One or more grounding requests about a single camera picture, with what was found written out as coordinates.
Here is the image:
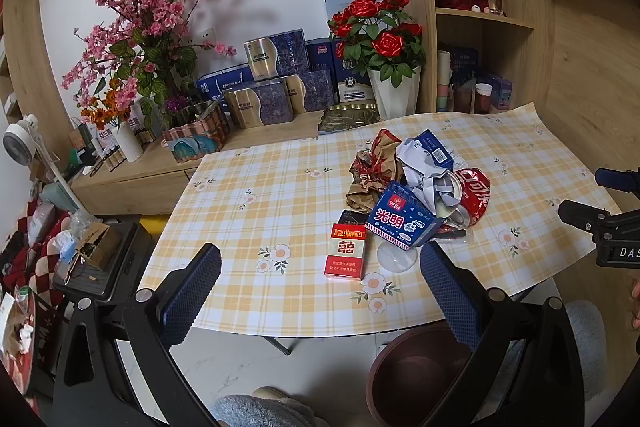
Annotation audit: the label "clear round plastic lid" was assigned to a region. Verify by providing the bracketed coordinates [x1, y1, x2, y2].
[376, 242, 418, 273]

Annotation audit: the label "blue ice cream carton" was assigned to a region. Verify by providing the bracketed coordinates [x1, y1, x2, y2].
[364, 181, 442, 249]

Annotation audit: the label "crushed red cola can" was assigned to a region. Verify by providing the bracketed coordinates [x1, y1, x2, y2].
[449, 168, 490, 229]

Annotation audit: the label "red cigarette pack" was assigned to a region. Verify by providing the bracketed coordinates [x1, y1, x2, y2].
[324, 223, 367, 280]

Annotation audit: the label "white paper wrapper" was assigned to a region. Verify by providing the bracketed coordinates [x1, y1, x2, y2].
[395, 130, 462, 219]

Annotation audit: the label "brown paper bag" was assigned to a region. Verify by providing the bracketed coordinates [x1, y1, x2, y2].
[346, 129, 404, 215]

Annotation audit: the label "black cigarette pack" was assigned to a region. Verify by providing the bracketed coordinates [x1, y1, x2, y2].
[338, 209, 368, 225]

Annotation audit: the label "brown round trash bin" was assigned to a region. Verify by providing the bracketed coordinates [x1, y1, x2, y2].
[366, 321, 472, 426]

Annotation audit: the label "person's right hand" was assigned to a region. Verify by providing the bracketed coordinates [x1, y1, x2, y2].
[630, 280, 640, 329]

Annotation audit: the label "low wooden cabinet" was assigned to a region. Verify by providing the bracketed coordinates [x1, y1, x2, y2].
[70, 112, 322, 216]

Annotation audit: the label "yellow plaid tablecloth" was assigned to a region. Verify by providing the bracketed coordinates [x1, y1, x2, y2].
[138, 102, 623, 338]

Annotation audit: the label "striped pink basket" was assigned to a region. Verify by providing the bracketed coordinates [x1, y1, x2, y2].
[163, 100, 230, 164]

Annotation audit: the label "red paper cup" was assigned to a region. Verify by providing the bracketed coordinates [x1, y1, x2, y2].
[474, 82, 492, 115]

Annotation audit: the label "orange flowers white vase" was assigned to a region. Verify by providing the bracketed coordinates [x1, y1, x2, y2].
[76, 77, 143, 162]

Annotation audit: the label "gold blue gift box left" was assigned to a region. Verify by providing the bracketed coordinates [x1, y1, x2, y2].
[224, 79, 294, 129]

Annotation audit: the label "gold blue gift box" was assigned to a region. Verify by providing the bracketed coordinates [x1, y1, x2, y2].
[282, 69, 334, 114]
[224, 79, 294, 129]
[243, 28, 310, 82]

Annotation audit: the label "green leaf tray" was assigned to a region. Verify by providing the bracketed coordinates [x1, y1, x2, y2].
[318, 102, 380, 135]

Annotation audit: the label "white desk fan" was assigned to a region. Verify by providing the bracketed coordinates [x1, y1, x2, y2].
[2, 114, 85, 210]

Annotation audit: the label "blue white box behind pot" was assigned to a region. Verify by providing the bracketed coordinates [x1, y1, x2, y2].
[320, 0, 397, 104]

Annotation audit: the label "stacked pastel cups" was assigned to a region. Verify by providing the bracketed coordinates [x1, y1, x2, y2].
[436, 50, 451, 112]

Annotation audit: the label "gold blue gift box right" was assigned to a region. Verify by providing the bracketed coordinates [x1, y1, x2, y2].
[282, 69, 334, 114]

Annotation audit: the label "gold blue gift box top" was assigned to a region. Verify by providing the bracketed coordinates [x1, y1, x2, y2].
[243, 28, 310, 82]

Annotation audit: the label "red rose plant white pot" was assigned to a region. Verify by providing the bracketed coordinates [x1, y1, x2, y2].
[328, 0, 426, 120]

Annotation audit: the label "wooden shelf unit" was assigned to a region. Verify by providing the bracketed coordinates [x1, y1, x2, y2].
[375, 0, 557, 115]

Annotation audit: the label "pink blossom flower arrangement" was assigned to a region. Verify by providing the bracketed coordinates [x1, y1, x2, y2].
[61, 0, 236, 128]

